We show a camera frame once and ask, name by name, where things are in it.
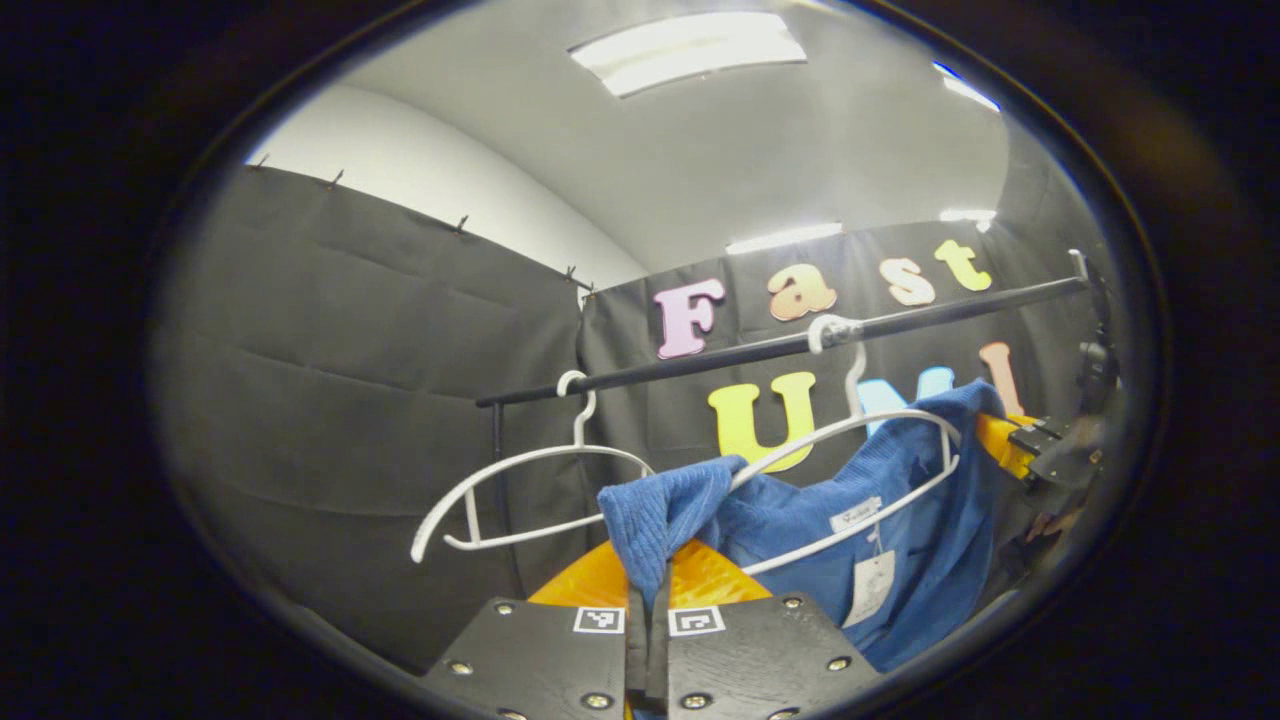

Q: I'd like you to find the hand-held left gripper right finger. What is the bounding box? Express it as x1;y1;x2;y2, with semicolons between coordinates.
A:
655;540;884;720

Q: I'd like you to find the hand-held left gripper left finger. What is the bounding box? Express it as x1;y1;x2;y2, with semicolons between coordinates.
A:
418;540;651;720

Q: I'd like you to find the white hanger with wide shoulders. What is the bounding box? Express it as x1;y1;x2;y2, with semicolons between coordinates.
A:
733;314;963;578
409;369;657;564

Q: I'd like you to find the blue corduroy jacket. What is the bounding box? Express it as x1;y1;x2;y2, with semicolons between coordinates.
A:
597;379;1007;674

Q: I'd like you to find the black clothes rack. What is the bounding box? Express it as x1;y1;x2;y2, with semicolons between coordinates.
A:
474;276;1089;596

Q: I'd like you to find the long ceiling light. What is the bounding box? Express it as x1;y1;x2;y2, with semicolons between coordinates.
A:
724;221;845;257

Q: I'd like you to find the black backdrop cloth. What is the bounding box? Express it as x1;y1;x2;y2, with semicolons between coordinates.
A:
150;165;1131;673

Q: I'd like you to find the large ceiling light panel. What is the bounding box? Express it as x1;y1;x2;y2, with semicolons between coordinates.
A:
569;11;808;99

